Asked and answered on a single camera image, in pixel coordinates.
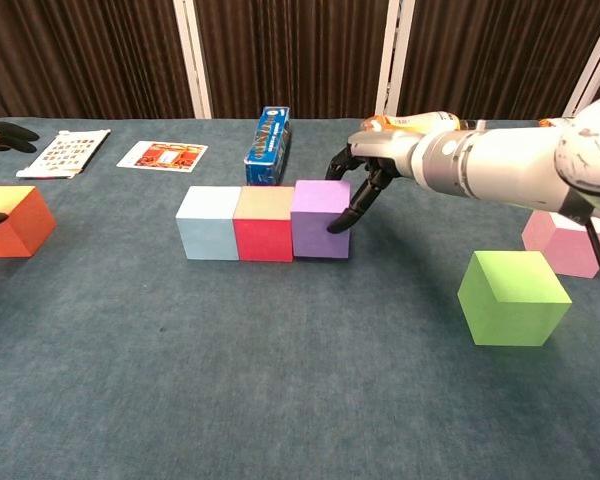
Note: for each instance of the pink cube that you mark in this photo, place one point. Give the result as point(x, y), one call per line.
point(570, 255)

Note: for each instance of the orange drink bottle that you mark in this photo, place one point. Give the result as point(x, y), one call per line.
point(420, 121)

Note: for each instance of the blue felt table cover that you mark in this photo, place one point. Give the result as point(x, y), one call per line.
point(180, 390)

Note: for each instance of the purple cube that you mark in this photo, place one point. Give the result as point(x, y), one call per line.
point(315, 220)

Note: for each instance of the orange yellow cube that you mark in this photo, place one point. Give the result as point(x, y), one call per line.
point(20, 235)

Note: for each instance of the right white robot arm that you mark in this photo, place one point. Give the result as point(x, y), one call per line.
point(505, 160)

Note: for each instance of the red tan cube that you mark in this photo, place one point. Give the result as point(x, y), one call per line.
point(262, 235)

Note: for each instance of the red and white card packet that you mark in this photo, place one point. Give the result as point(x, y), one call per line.
point(162, 156)

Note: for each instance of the blue biscuit box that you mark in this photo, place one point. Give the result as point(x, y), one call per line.
point(267, 145)

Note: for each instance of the green cube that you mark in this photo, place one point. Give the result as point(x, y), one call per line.
point(510, 305)

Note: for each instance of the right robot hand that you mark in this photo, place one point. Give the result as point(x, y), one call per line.
point(387, 150)

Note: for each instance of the light blue cube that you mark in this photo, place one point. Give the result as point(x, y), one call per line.
point(207, 230)

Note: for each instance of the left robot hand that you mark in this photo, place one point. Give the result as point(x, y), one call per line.
point(7, 140)

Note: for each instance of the white sticker sheet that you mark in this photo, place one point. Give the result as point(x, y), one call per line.
point(62, 152)

